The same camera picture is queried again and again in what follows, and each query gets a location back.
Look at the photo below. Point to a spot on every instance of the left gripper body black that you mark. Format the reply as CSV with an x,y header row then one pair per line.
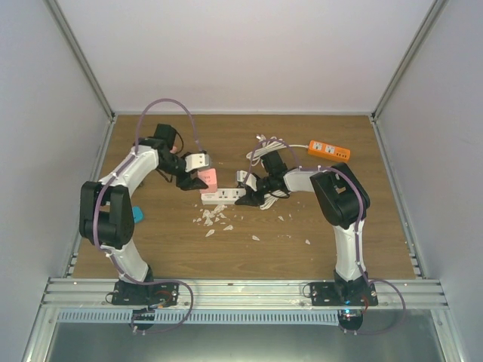
x,y
171,161

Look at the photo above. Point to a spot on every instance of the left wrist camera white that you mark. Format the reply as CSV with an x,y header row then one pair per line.
x,y
197,161

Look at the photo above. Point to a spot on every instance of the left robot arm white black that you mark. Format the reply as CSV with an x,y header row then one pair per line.
x,y
106,217

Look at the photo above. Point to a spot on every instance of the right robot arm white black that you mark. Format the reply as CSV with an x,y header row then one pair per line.
x,y
343,202

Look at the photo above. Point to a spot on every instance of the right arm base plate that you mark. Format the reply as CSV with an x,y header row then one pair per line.
x,y
330,293

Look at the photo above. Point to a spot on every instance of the pink cube socket adapter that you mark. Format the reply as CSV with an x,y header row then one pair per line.
x,y
209,177

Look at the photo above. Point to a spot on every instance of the right aluminium frame post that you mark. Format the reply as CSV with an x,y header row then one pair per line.
x,y
423,30

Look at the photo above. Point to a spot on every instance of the white pink power strip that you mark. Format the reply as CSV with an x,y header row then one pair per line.
x,y
223,196

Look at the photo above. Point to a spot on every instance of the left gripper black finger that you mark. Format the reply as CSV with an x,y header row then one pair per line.
x,y
197,184
184,184

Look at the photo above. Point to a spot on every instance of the blue cube plug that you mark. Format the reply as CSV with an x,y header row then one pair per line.
x,y
138,215

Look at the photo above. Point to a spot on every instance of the aluminium front rail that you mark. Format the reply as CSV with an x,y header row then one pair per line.
x,y
245,294

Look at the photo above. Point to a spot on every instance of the aluminium frame post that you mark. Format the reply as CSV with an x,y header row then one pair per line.
x,y
423,30
66,31

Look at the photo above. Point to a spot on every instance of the orange power strip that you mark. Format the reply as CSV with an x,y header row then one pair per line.
x,y
327,151

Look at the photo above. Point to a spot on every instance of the left aluminium frame post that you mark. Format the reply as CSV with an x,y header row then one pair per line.
x,y
66,31

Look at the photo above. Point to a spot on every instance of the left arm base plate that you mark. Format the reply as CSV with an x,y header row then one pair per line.
x,y
152,296

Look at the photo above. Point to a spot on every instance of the grey slotted cable duct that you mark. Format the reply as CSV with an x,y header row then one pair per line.
x,y
247,317

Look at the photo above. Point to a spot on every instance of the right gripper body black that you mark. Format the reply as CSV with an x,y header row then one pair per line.
x,y
270,184

